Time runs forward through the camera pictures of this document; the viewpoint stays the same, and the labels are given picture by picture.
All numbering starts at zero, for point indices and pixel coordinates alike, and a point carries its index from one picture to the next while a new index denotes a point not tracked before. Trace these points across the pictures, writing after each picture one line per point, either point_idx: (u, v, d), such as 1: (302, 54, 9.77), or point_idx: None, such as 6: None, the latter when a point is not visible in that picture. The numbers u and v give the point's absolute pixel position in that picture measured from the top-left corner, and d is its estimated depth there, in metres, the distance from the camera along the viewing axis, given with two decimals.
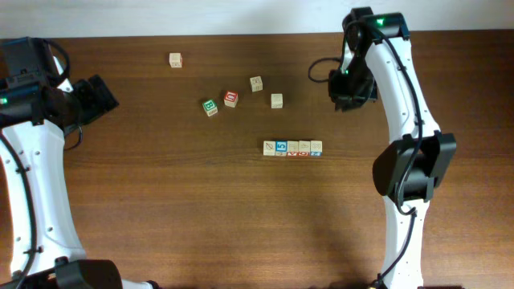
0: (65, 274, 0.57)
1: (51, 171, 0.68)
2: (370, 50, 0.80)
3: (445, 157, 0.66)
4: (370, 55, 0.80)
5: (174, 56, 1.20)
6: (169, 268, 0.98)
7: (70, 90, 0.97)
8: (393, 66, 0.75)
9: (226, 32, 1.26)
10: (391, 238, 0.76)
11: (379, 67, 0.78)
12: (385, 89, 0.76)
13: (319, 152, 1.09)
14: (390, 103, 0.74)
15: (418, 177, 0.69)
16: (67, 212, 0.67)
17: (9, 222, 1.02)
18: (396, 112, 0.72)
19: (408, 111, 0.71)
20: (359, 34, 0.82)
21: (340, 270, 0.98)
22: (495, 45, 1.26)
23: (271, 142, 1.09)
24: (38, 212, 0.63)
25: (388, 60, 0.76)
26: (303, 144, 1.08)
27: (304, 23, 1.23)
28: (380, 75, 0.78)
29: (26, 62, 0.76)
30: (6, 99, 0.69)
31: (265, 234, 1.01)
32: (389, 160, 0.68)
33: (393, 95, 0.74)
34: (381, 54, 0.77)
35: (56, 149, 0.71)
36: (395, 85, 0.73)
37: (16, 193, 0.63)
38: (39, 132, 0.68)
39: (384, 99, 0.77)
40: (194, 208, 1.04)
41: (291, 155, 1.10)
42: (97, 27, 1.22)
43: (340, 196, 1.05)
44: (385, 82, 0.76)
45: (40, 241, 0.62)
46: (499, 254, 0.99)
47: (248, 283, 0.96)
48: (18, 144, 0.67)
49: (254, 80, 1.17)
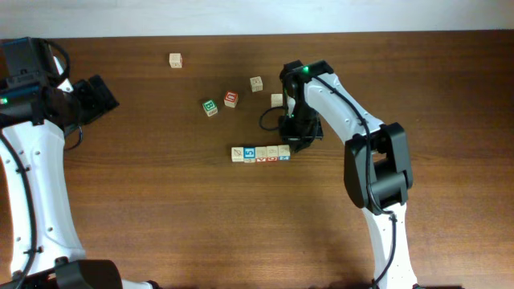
0: (65, 274, 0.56)
1: (51, 169, 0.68)
2: (306, 91, 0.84)
3: (401, 147, 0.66)
4: (307, 95, 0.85)
5: (174, 56, 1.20)
6: (169, 267, 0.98)
7: (69, 90, 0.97)
8: (326, 91, 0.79)
9: (226, 31, 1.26)
10: (377, 244, 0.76)
11: (316, 99, 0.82)
12: (329, 114, 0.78)
13: (287, 156, 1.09)
14: (336, 122, 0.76)
15: (389, 177, 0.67)
16: (67, 212, 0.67)
17: (10, 221, 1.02)
18: (341, 124, 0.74)
19: (351, 120, 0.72)
20: (293, 84, 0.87)
21: (339, 270, 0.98)
22: (494, 45, 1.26)
23: (240, 148, 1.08)
24: (38, 212, 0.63)
25: (320, 89, 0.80)
26: (271, 149, 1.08)
27: (305, 23, 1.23)
28: (320, 107, 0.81)
29: (26, 63, 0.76)
30: (6, 99, 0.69)
31: (264, 234, 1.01)
32: (350, 165, 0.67)
33: (333, 113, 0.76)
34: (312, 89, 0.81)
35: (56, 149, 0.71)
36: (333, 105, 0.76)
37: (17, 193, 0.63)
38: (39, 133, 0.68)
39: (331, 124, 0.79)
40: (193, 207, 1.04)
41: (260, 161, 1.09)
42: (96, 27, 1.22)
43: (339, 196, 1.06)
44: (327, 109, 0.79)
45: (40, 241, 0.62)
46: (499, 254, 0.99)
47: (247, 283, 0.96)
48: (18, 144, 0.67)
49: (254, 81, 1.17)
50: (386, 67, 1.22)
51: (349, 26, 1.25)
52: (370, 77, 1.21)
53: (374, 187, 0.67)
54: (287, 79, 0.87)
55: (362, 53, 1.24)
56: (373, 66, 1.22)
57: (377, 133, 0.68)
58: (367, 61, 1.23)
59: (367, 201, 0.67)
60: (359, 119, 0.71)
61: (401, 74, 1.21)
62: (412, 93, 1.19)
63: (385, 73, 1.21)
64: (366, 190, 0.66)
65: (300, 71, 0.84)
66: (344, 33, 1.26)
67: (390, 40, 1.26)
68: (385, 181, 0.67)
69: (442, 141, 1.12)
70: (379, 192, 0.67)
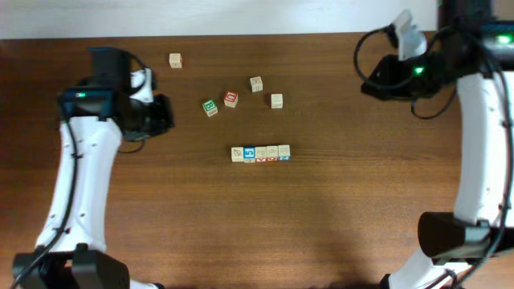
0: (81, 261, 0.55)
1: (101, 161, 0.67)
2: (467, 80, 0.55)
3: None
4: (463, 86, 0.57)
5: (174, 56, 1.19)
6: (169, 267, 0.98)
7: (147, 101, 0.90)
8: (498, 120, 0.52)
9: (226, 31, 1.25)
10: (414, 274, 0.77)
11: (472, 109, 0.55)
12: (475, 143, 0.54)
13: (287, 156, 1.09)
14: (475, 167, 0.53)
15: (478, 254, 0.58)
16: (99, 205, 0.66)
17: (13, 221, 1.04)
18: (477, 184, 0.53)
19: (492, 189, 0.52)
20: (464, 47, 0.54)
21: (340, 270, 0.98)
22: None
23: (239, 148, 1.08)
24: (77, 197, 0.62)
25: (491, 106, 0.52)
26: (271, 148, 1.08)
27: (304, 23, 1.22)
28: (471, 121, 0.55)
29: (107, 68, 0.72)
30: (83, 94, 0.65)
31: (264, 234, 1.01)
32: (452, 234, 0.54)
33: (484, 158, 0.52)
34: (485, 93, 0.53)
35: (112, 147, 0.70)
36: (489, 148, 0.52)
37: (65, 174, 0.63)
38: (102, 130, 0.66)
39: (466, 155, 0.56)
40: (193, 207, 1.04)
41: (260, 161, 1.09)
42: (95, 28, 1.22)
43: (340, 196, 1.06)
44: (473, 137, 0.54)
45: (70, 222, 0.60)
46: (499, 254, 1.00)
47: (248, 283, 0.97)
48: (80, 132, 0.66)
49: (254, 81, 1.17)
50: None
51: (349, 27, 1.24)
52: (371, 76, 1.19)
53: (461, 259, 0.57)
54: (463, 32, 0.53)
55: (362, 54, 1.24)
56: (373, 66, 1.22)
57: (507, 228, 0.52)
58: (367, 62, 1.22)
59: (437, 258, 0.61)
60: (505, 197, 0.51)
61: None
62: None
63: None
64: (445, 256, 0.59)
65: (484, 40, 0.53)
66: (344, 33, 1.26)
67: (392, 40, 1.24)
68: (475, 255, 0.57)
69: (442, 141, 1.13)
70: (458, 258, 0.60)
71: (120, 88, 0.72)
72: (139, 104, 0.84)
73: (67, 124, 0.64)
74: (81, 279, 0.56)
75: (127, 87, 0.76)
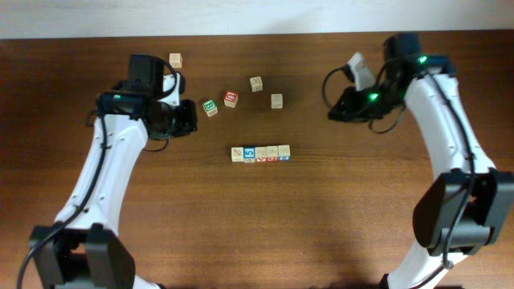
0: (95, 240, 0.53)
1: (126, 156, 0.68)
2: (410, 88, 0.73)
3: (503, 201, 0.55)
4: (410, 92, 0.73)
5: (174, 56, 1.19)
6: (169, 267, 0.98)
7: (175, 104, 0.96)
8: (438, 102, 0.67)
9: (226, 32, 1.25)
10: (412, 270, 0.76)
11: (421, 103, 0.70)
12: (431, 124, 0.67)
13: (287, 156, 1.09)
14: (436, 138, 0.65)
15: (471, 227, 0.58)
16: (118, 195, 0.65)
17: (12, 221, 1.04)
18: (442, 148, 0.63)
19: (455, 147, 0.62)
20: (399, 72, 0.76)
21: (340, 270, 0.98)
22: (496, 45, 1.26)
23: (240, 148, 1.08)
24: (99, 181, 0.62)
25: (430, 95, 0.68)
26: (271, 148, 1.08)
27: (304, 23, 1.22)
28: (423, 111, 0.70)
29: (143, 74, 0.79)
30: (119, 95, 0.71)
31: (265, 234, 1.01)
32: (434, 197, 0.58)
33: (438, 129, 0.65)
34: (423, 88, 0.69)
35: (136, 147, 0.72)
36: (442, 120, 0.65)
37: (92, 162, 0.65)
38: (131, 127, 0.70)
39: (427, 136, 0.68)
40: (193, 207, 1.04)
41: (260, 161, 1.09)
42: (95, 28, 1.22)
43: (340, 196, 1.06)
44: (431, 118, 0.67)
45: (89, 203, 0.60)
46: (499, 254, 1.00)
47: (248, 283, 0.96)
48: (112, 128, 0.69)
49: (254, 81, 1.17)
50: None
51: (349, 27, 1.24)
52: None
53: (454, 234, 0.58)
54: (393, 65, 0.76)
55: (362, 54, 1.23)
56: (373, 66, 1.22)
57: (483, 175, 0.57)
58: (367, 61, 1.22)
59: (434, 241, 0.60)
60: (467, 148, 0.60)
61: None
62: None
63: None
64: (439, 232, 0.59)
65: (414, 59, 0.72)
66: (344, 34, 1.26)
67: None
68: (467, 229, 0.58)
69: None
70: (456, 239, 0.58)
71: (152, 92, 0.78)
72: (166, 107, 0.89)
73: (100, 120, 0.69)
74: (91, 259, 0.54)
75: (157, 90, 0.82)
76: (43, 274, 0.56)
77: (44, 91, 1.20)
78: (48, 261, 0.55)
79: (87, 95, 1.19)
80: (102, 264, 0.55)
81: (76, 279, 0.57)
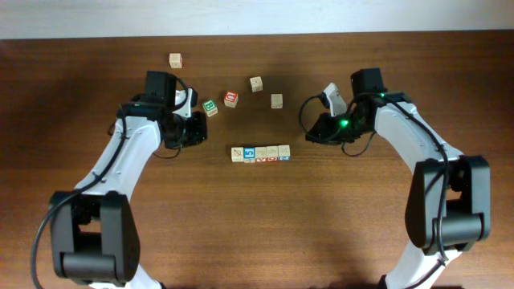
0: (112, 201, 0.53)
1: (144, 144, 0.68)
2: (377, 117, 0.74)
3: (483, 184, 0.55)
4: (377, 122, 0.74)
5: (174, 56, 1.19)
6: (169, 267, 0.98)
7: (186, 116, 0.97)
8: (401, 118, 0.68)
9: (225, 32, 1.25)
10: (409, 268, 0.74)
11: (388, 125, 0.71)
12: (400, 140, 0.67)
13: (287, 156, 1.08)
14: (409, 151, 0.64)
15: (460, 218, 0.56)
16: (133, 177, 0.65)
17: (13, 221, 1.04)
18: (414, 152, 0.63)
19: (426, 148, 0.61)
20: (365, 109, 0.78)
21: (340, 270, 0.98)
22: (496, 45, 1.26)
23: (240, 148, 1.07)
24: (118, 159, 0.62)
25: (393, 114, 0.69)
26: (271, 148, 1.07)
27: (304, 24, 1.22)
28: (391, 132, 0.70)
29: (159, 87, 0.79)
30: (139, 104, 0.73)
31: (265, 234, 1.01)
32: (416, 192, 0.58)
33: (407, 139, 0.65)
34: (386, 112, 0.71)
35: (152, 143, 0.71)
36: (408, 131, 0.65)
37: (111, 146, 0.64)
38: (149, 123, 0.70)
39: (401, 151, 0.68)
40: (193, 207, 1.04)
41: (260, 161, 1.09)
42: (95, 29, 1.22)
43: (340, 196, 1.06)
44: (399, 134, 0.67)
45: (107, 176, 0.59)
46: (499, 255, 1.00)
47: (248, 282, 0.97)
48: (132, 123, 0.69)
49: (254, 81, 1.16)
50: (386, 68, 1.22)
51: (349, 27, 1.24)
52: None
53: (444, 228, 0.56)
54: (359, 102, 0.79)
55: (361, 54, 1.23)
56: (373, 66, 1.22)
57: (456, 162, 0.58)
58: (367, 62, 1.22)
59: (430, 239, 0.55)
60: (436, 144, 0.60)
61: (401, 75, 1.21)
62: (411, 93, 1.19)
63: (385, 73, 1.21)
64: (432, 227, 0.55)
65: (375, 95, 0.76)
66: (344, 34, 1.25)
67: (390, 41, 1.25)
68: (457, 225, 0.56)
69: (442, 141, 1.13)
70: (448, 233, 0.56)
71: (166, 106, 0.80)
72: (178, 117, 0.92)
73: (120, 117, 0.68)
74: (104, 222, 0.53)
75: (171, 105, 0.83)
76: (54, 242, 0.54)
77: (45, 91, 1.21)
78: (63, 224, 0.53)
79: (88, 95, 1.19)
80: (112, 228, 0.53)
81: (83, 252, 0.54)
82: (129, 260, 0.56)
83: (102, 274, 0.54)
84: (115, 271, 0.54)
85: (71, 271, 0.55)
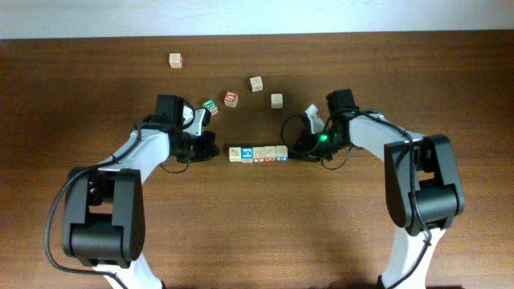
0: (124, 174, 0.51)
1: (155, 149, 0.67)
2: (352, 128, 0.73)
3: (447, 159, 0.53)
4: (352, 133, 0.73)
5: (174, 56, 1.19)
6: (169, 267, 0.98)
7: (197, 134, 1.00)
8: (369, 121, 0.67)
9: (226, 32, 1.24)
10: (399, 257, 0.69)
11: (361, 132, 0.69)
12: (373, 141, 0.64)
13: (284, 157, 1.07)
14: (378, 144, 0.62)
15: (437, 195, 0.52)
16: (145, 170, 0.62)
17: (13, 221, 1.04)
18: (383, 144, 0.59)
19: (392, 136, 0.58)
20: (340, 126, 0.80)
21: (340, 270, 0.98)
22: (496, 46, 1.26)
23: (238, 148, 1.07)
24: (133, 150, 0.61)
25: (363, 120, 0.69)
26: (269, 149, 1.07)
27: (305, 25, 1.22)
28: (365, 138, 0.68)
29: (170, 111, 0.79)
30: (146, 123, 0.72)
31: (264, 234, 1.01)
32: (389, 173, 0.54)
33: (376, 137, 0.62)
34: (357, 121, 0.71)
35: (161, 152, 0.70)
36: (373, 128, 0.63)
37: (126, 144, 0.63)
38: (158, 133, 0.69)
39: (375, 152, 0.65)
40: (194, 207, 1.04)
41: (258, 161, 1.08)
42: (94, 29, 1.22)
43: (340, 196, 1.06)
44: (369, 134, 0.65)
45: (122, 160, 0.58)
46: (499, 254, 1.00)
47: (247, 283, 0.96)
48: (144, 132, 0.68)
49: (254, 81, 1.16)
50: (386, 68, 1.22)
51: (350, 27, 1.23)
52: (369, 77, 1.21)
53: (422, 205, 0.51)
54: (336, 119, 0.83)
55: (362, 54, 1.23)
56: (372, 66, 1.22)
57: (421, 143, 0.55)
58: (367, 61, 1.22)
59: (409, 217, 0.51)
60: (399, 131, 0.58)
61: (401, 75, 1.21)
62: (410, 94, 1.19)
63: (385, 73, 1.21)
64: (410, 204, 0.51)
65: (348, 111, 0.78)
66: (344, 34, 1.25)
67: (390, 41, 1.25)
68: (434, 201, 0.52)
69: None
70: (427, 209, 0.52)
71: (175, 125, 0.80)
72: (186, 135, 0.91)
73: (134, 128, 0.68)
74: (118, 193, 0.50)
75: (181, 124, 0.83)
76: (66, 218, 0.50)
77: (45, 91, 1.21)
78: (79, 197, 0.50)
79: (87, 95, 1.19)
80: (124, 199, 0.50)
81: (94, 228, 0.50)
82: (135, 238, 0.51)
83: (107, 253, 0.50)
84: (121, 250, 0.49)
85: (79, 251, 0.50)
